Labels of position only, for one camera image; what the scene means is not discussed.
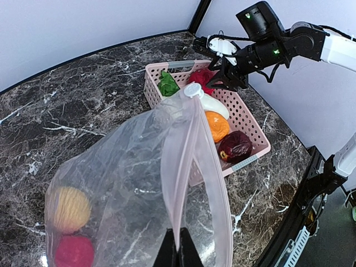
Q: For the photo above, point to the red toy strawberry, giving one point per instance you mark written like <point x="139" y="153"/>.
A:
<point x="202" y="77"/>

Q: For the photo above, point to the white slotted cable duct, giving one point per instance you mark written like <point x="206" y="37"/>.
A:
<point x="294" y="249"/>

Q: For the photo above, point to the yellow toy lemon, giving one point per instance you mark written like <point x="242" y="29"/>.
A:
<point x="68" y="209"/>

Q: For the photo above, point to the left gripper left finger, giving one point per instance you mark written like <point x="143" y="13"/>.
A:
<point x="167" y="255"/>

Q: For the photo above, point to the right black frame post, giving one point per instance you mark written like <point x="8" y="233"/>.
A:
<point x="198" y="16"/>

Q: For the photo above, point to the white toy radish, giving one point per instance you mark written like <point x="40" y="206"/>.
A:
<point x="211" y="104"/>

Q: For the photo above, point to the orange toy tangerine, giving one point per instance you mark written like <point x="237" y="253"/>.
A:
<point x="219" y="126"/>

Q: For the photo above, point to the pink plastic basket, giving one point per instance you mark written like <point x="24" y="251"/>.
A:
<point x="240" y="117"/>

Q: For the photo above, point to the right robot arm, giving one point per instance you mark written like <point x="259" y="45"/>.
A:
<point x="271" y="46"/>

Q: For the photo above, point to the clear zip top bag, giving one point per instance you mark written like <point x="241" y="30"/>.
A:
<point x="159" y="170"/>

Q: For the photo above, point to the green toy leaf vegetable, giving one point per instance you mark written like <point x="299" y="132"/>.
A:
<point x="167" y="85"/>

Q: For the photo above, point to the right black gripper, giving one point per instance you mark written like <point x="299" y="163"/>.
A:
<point x="228" y="76"/>

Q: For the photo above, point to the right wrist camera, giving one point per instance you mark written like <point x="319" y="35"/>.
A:
<point x="216" y="46"/>

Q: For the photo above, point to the red toy apple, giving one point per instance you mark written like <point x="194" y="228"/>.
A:
<point x="74" y="251"/>

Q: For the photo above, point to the black front rail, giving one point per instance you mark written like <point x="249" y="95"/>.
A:
<point x="319" y="180"/>

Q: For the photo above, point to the dark red toy beet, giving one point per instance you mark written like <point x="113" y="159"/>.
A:
<point x="235" y="147"/>

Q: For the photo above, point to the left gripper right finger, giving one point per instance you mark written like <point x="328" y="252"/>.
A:
<point x="187" y="254"/>

